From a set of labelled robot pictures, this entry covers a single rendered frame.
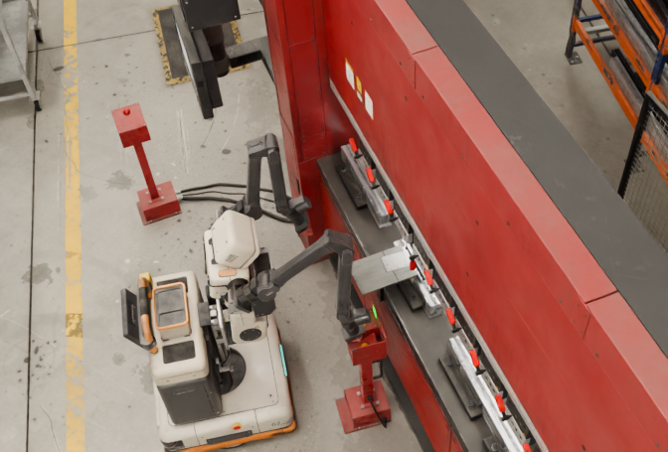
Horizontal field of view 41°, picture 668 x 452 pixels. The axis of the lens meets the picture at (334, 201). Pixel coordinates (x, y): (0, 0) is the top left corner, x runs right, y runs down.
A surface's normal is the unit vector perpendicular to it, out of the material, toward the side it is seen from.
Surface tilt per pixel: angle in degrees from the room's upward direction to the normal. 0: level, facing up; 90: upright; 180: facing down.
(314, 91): 90
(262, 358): 0
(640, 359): 0
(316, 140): 90
